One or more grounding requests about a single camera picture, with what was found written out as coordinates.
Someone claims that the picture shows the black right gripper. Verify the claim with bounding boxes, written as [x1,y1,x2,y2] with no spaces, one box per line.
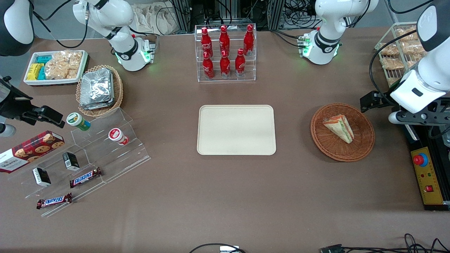
[0,76,66,128]

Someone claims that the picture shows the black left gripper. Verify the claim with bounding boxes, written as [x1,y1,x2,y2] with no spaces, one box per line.
[360,91,450,125]

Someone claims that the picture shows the triangular sandwich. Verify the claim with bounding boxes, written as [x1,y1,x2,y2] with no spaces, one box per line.
[323,114,354,144]

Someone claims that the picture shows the white rectangular snack tray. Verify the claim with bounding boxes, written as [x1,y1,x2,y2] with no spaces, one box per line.
[24,50,89,86]

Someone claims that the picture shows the round brown wicker basket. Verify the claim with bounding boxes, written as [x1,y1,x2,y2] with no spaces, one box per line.
[310,103,375,162]

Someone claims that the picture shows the tan wicker basket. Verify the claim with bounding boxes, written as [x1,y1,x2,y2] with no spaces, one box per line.
[76,65,124,117]

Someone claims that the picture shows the beige rectangular tray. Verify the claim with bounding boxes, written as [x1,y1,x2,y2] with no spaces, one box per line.
[197,105,277,156]

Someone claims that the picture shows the green lidded cup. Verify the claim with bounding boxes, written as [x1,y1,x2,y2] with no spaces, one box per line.
[66,112,91,131]

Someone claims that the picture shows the red tartan cookie box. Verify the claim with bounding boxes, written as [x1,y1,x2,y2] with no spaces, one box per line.
[0,130,65,173]

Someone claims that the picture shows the yellow snack packet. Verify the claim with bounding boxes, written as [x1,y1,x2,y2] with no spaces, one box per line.
[27,63,44,80]

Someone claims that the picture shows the small black box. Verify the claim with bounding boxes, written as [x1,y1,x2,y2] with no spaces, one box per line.
[32,167,51,187]
[63,152,80,171]

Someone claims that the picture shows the black machine housing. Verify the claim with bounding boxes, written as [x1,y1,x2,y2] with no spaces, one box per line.
[404,121,450,211]

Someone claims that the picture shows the clear bag of crackers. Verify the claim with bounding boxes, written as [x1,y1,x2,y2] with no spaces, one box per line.
[45,50,83,80]

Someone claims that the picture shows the silver foil packs stack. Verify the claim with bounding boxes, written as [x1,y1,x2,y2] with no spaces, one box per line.
[79,68,115,110]

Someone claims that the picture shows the Snickers chocolate bar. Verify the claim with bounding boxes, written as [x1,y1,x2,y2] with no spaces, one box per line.
[69,167,103,188]
[37,193,73,209]

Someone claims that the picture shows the clear acrylic stepped display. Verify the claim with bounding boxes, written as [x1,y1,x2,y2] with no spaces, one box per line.
[7,107,152,218]

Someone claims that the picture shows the red lidded cup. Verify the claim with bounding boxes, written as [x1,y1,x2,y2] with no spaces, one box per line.
[108,128,129,145]

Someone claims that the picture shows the yellow control panel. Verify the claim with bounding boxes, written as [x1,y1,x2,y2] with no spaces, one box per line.
[411,147,444,205]

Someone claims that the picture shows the red cola bottle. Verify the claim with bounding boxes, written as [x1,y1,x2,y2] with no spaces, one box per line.
[219,25,230,56]
[235,48,246,77]
[220,50,231,79]
[244,25,255,56]
[201,27,213,57]
[202,52,215,80]

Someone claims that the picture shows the clear acrylic bottle rack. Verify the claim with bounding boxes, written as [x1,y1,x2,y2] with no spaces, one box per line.
[194,24,257,83]

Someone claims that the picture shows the beige cloth bag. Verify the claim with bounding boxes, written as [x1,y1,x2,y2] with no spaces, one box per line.
[132,3,180,35]

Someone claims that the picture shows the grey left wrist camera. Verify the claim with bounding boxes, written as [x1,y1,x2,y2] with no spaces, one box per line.
[388,112,408,124]

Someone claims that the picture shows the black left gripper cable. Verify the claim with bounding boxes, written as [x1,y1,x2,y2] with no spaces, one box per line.
[369,30,419,106]

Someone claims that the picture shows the white wire rack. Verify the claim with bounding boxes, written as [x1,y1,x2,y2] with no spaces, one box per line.
[374,22,428,88]

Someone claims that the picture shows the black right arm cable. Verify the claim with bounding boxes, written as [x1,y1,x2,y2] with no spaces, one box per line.
[32,0,89,49]

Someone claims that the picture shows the black cable bundle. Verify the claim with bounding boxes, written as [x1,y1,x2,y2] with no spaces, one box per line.
[284,0,319,29]

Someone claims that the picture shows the aluminium frame post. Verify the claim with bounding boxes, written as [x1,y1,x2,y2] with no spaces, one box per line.
[268,0,285,31]
[172,0,192,33]

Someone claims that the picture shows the black connector with cable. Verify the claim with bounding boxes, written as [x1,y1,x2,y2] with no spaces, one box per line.
[319,233,450,253]

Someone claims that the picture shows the black looped table cable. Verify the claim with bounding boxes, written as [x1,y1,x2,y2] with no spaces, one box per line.
[189,243,246,253]

